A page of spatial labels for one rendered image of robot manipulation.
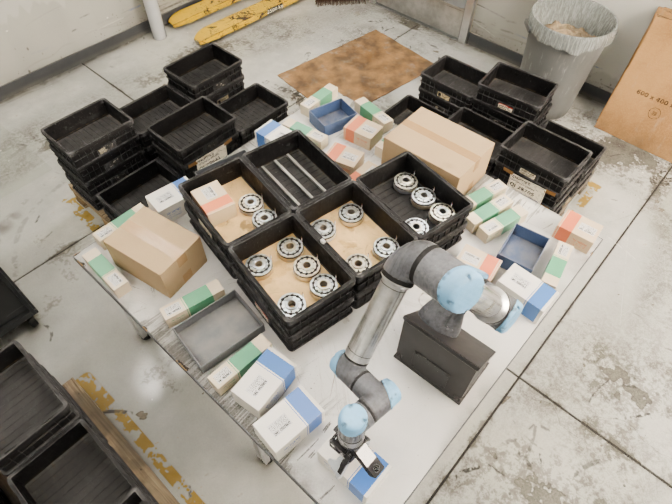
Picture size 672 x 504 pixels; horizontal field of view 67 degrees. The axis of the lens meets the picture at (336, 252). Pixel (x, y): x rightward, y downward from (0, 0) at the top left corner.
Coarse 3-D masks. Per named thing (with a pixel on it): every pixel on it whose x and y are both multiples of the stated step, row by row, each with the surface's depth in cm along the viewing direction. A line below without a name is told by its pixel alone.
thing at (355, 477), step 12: (324, 444) 159; (324, 456) 157; (336, 456) 157; (348, 468) 155; (360, 468) 155; (384, 468) 155; (348, 480) 153; (360, 480) 153; (372, 480) 153; (384, 480) 161; (360, 492) 151; (372, 492) 152
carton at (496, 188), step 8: (488, 184) 233; (496, 184) 233; (504, 184) 234; (480, 192) 230; (488, 192) 230; (496, 192) 230; (504, 192) 235; (472, 200) 227; (480, 200) 227; (488, 200) 231
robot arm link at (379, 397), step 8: (368, 376) 141; (360, 384) 140; (368, 384) 139; (376, 384) 140; (384, 384) 139; (392, 384) 139; (360, 392) 140; (368, 392) 138; (376, 392) 138; (384, 392) 137; (392, 392) 138; (400, 392) 139; (360, 400) 137; (368, 400) 136; (376, 400) 136; (384, 400) 136; (392, 400) 137; (368, 408) 135; (376, 408) 135; (384, 408) 136; (392, 408) 138; (376, 416) 135
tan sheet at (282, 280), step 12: (264, 252) 199; (276, 252) 199; (276, 264) 196; (288, 264) 196; (276, 276) 192; (288, 276) 192; (264, 288) 189; (276, 288) 189; (288, 288) 189; (300, 288) 189; (276, 300) 186; (312, 300) 186
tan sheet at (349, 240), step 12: (324, 216) 211; (336, 216) 211; (336, 228) 207; (348, 228) 207; (360, 228) 207; (372, 228) 207; (336, 240) 203; (348, 240) 203; (360, 240) 203; (372, 240) 203; (348, 252) 200; (360, 252) 200; (372, 252) 200; (372, 264) 196
